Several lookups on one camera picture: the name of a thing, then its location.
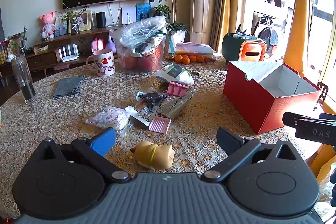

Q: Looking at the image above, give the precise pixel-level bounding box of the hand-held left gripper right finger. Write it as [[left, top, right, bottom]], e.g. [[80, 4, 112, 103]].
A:
[[200, 127, 300, 183]]

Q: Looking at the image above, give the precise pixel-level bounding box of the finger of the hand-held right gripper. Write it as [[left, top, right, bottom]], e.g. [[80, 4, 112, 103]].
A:
[[283, 111, 336, 130], [318, 113, 336, 122]]

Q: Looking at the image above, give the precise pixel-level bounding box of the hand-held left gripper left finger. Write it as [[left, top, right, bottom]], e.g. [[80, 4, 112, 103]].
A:
[[39, 127, 132, 184]]

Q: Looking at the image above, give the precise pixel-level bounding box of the clear white snack packet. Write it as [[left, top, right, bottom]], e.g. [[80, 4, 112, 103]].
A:
[[84, 106, 132, 136]]

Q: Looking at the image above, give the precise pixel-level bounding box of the red cardboard box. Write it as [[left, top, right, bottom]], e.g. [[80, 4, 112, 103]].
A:
[[223, 61, 322, 135]]

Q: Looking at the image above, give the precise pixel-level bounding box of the white packet with brown picture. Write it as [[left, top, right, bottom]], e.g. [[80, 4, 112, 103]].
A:
[[125, 93, 168, 127]]

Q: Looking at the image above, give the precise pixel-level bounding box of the silver snack packet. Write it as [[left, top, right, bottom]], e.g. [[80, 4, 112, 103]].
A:
[[157, 90, 196, 119]]

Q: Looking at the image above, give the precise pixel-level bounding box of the clear bag of black screws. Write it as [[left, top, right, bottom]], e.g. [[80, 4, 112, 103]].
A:
[[136, 91, 167, 109]]

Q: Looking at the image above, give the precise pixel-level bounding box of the person's right hand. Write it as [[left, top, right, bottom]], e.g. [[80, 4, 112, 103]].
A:
[[330, 164, 336, 209]]

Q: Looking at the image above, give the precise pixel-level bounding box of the yellow squishy duck toy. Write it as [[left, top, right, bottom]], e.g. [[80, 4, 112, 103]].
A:
[[130, 141, 175, 170]]

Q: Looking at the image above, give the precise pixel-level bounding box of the pink ridged soap tray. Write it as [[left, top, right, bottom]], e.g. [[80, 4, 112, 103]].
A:
[[148, 116, 172, 134]]

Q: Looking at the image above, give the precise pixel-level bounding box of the grey cloth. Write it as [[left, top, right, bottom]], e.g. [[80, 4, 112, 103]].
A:
[[52, 75, 85, 98]]

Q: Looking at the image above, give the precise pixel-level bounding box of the white strawberry print mug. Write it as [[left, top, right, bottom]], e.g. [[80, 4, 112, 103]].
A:
[[86, 49, 116, 77]]

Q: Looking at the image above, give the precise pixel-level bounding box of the green orange tissue box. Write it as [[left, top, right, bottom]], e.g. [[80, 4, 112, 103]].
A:
[[221, 33, 267, 62]]

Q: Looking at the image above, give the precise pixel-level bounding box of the white washing machine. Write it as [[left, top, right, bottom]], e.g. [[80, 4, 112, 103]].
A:
[[253, 12, 288, 59]]

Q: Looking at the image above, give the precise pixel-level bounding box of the white green snack packet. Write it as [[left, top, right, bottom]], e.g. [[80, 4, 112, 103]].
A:
[[156, 63, 195, 86]]

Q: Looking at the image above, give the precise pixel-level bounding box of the yellow giraffe toy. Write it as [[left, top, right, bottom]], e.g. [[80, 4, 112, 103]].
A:
[[275, 0, 313, 77]]

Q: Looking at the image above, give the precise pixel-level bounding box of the red bucket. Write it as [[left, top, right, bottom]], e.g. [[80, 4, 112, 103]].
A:
[[117, 43, 166, 72]]

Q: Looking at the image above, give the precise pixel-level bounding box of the white router with antennas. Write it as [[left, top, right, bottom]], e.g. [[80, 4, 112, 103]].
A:
[[57, 44, 80, 62]]

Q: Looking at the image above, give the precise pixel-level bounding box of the clear plastic organizer box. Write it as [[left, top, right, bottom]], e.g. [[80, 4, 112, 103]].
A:
[[175, 43, 218, 62]]

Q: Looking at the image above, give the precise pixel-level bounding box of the pink toy backpack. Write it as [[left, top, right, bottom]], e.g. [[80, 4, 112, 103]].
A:
[[91, 37, 105, 53]]

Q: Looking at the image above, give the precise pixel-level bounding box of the purple toy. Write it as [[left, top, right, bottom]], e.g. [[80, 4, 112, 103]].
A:
[[105, 35, 117, 54]]

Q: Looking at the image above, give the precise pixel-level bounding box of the glass bottle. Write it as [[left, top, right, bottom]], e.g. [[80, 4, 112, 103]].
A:
[[11, 54, 38, 105]]

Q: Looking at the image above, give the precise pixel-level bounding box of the wooden television cabinet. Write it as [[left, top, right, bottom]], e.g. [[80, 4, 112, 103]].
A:
[[0, 26, 124, 86]]

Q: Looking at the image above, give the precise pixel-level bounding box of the clear plastic bag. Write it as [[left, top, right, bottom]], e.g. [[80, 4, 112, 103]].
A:
[[109, 15, 170, 56]]

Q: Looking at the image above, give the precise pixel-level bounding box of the potted grass plant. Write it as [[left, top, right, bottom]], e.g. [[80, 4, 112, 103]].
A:
[[56, 1, 87, 35]]

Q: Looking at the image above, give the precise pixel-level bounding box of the black speaker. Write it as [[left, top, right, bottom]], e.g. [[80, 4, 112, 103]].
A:
[[96, 12, 106, 29]]

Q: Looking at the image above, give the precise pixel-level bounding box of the yellow curtain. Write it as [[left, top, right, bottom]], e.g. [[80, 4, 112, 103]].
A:
[[210, 0, 235, 52]]

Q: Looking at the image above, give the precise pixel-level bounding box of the pink doll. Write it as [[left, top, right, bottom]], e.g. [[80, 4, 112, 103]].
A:
[[40, 11, 56, 39]]

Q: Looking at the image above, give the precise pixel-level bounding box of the white flat router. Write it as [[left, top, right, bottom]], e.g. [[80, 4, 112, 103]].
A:
[[121, 7, 137, 25]]

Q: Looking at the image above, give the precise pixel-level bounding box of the vase with flowers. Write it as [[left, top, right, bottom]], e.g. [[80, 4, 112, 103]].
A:
[[5, 23, 28, 56]]

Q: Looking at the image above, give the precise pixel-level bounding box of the blue picture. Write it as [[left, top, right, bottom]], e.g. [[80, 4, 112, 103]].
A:
[[136, 2, 152, 22]]

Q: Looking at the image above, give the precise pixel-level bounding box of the photo frame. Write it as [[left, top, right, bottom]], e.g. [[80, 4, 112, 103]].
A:
[[75, 10, 92, 31]]

